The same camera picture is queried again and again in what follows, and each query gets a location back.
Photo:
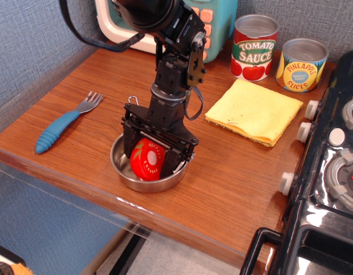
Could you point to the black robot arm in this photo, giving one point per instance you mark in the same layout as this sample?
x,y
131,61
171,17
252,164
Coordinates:
x,y
180,39

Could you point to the toy microwave oven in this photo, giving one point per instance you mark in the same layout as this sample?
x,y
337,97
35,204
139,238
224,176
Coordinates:
x,y
218,17

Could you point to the small steel pan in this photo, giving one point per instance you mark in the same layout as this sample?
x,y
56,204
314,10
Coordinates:
x,y
122,166

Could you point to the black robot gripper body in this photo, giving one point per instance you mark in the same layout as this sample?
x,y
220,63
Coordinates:
x,y
163,119

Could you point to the red toy tomato half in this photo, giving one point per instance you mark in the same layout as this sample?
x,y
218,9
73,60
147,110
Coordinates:
x,y
147,159

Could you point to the blue handled fork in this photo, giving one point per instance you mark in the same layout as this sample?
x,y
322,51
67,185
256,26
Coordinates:
x,y
51,134

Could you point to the black toy stove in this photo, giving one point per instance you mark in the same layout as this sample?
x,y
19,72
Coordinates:
x,y
317,236

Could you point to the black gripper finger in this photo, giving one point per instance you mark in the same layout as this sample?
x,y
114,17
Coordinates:
x,y
173,157
132,135

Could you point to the pineapple slices can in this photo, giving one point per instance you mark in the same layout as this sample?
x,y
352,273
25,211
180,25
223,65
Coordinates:
x,y
301,64

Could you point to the tomato sauce can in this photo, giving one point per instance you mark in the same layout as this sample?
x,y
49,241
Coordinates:
x,y
254,42

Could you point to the yellow folded napkin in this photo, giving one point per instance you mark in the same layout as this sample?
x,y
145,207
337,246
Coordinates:
x,y
255,112

